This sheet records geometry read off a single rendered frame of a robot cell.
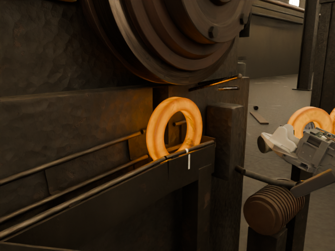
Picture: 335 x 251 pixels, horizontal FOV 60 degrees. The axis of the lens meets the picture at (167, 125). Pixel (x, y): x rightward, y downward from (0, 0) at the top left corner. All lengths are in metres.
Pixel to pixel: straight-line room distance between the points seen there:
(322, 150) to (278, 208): 0.32
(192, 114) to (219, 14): 0.26
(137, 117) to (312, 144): 0.41
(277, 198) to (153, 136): 0.46
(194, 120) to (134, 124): 0.17
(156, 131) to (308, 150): 0.34
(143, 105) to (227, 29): 0.27
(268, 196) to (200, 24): 0.57
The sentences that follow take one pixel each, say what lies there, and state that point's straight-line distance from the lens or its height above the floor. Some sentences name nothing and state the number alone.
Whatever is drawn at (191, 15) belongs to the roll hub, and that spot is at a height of 1.02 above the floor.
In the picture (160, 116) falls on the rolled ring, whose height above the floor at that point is 0.81.
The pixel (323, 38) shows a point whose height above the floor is 1.21.
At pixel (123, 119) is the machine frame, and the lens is 0.71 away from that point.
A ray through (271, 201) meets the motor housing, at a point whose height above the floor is 0.53.
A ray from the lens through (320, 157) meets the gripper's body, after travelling 0.69.
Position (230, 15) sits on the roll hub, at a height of 1.04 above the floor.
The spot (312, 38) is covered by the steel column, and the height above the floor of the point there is 1.47.
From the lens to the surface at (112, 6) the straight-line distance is 0.57.
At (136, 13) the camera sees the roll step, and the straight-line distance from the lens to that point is 0.58.
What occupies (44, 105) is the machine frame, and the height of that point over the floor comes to 0.86.
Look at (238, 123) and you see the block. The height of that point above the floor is 0.75.
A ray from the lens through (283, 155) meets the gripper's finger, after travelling 0.71.
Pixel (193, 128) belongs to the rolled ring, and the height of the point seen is 0.76.
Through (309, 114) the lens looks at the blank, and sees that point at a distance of 1.05.
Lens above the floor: 0.95
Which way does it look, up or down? 13 degrees down
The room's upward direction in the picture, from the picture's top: straight up
